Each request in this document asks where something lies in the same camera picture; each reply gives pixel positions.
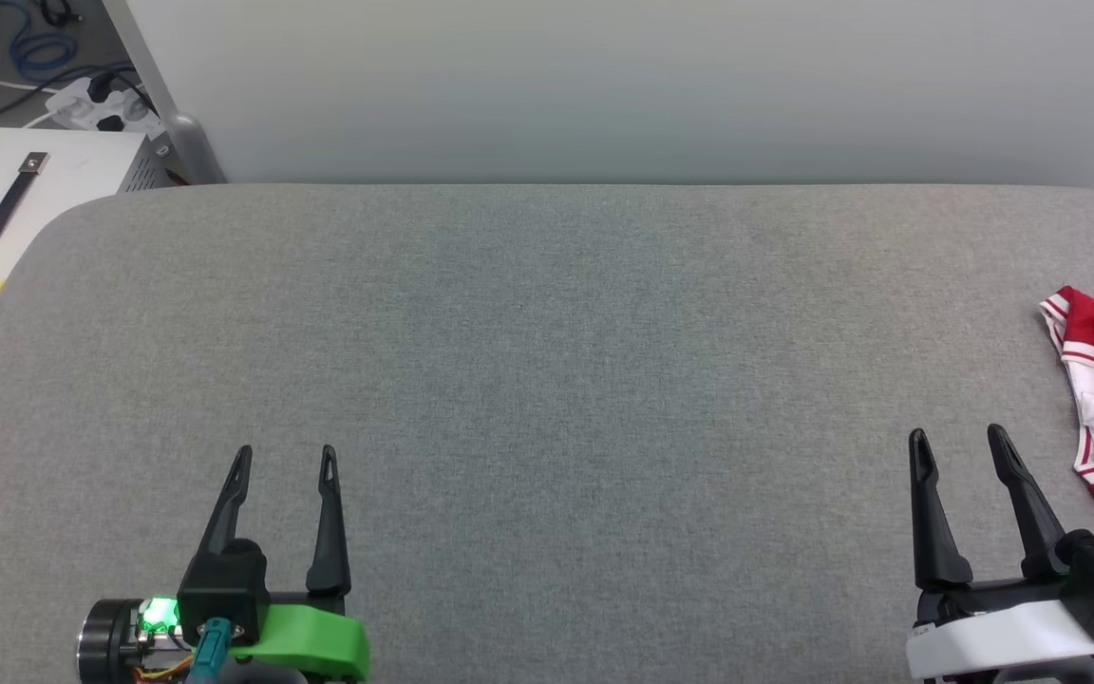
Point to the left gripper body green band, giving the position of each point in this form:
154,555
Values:
310,636

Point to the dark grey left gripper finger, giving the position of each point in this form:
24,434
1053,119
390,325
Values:
329,532
229,503

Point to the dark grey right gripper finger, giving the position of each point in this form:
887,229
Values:
934,532
1031,518

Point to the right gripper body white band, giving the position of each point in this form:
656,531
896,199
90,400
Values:
993,641

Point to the white equipment box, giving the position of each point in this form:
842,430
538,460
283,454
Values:
63,180

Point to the white power strip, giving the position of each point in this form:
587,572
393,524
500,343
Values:
101,104

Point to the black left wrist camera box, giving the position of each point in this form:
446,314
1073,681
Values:
224,589

